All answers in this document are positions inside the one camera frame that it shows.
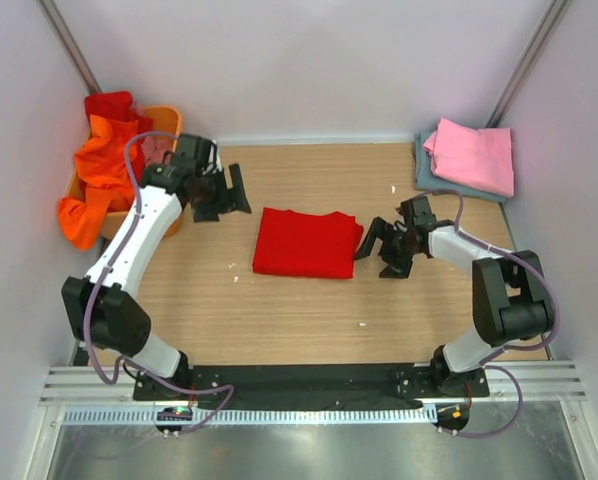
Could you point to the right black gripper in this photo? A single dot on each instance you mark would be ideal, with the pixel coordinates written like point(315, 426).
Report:
point(398, 267)

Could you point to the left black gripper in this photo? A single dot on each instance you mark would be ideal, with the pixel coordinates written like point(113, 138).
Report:
point(231, 200)

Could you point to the red t-shirt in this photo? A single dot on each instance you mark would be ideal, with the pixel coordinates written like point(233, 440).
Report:
point(296, 244)

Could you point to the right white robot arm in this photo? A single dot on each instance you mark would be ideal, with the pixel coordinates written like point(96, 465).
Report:
point(511, 301)

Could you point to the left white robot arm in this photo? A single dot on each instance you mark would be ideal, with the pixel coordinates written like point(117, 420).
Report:
point(101, 306)

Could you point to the small white scrap near left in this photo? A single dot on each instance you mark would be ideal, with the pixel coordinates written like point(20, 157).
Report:
point(233, 268)

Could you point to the folded grey-blue t-shirt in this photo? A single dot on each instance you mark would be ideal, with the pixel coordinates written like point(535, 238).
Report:
point(425, 180)

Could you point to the dusty pink shirt in basket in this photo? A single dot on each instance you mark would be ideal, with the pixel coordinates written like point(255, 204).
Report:
point(154, 147)

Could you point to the orange plastic laundry basket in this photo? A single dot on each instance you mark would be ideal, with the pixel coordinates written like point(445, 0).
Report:
point(113, 220)

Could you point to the orange t-shirt in basket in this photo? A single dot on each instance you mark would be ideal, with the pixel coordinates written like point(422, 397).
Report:
point(100, 165)

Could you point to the folded pink t-shirt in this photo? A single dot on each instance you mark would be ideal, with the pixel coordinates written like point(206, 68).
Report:
point(477, 158)

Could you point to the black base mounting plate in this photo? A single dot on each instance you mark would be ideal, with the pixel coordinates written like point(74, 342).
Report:
point(338, 387)

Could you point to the dark red shirt in basket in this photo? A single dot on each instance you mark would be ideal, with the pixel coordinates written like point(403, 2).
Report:
point(114, 119)

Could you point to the white slotted cable duct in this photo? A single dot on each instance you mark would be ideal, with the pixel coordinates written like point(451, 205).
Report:
point(163, 416)

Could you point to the left aluminium frame post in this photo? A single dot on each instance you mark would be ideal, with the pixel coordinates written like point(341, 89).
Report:
point(68, 42)

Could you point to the aluminium frame post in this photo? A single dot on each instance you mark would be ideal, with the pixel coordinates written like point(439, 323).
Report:
point(68, 42)
point(539, 40)

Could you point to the right aluminium frame post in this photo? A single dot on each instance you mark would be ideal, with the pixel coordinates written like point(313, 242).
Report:
point(539, 40)

